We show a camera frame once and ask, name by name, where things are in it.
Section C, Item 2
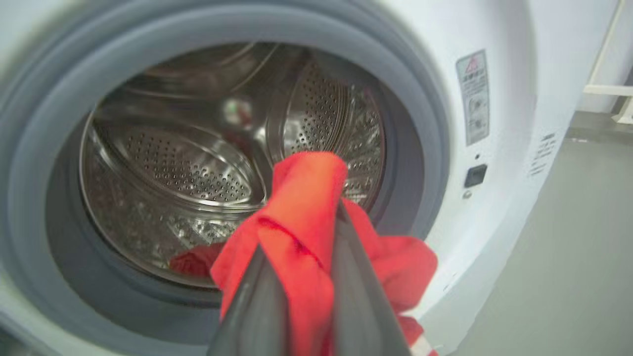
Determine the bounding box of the grey rubber door gasket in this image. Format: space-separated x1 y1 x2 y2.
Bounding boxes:
0 4 451 347

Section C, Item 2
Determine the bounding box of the red cloth garment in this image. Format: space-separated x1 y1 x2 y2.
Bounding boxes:
210 151 440 356

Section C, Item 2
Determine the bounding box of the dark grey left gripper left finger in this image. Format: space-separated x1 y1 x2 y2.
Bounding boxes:
207 244 290 356

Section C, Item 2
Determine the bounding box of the white front-load washing machine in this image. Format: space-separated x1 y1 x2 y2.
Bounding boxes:
0 0 622 356

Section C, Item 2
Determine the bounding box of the black door latch socket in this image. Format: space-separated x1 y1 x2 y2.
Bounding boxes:
464 164 488 188

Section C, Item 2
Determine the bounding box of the perforated steel washer drum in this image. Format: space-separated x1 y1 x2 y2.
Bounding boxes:
79 43 386 289

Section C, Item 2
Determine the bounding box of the grey warning sticker label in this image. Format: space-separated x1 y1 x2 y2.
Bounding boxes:
455 49 491 146

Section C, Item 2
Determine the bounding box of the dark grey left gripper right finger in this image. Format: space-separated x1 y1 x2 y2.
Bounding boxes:
330 199 412 356

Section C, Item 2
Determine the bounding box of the white frame furniture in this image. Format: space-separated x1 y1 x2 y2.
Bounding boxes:
583 0 633 125

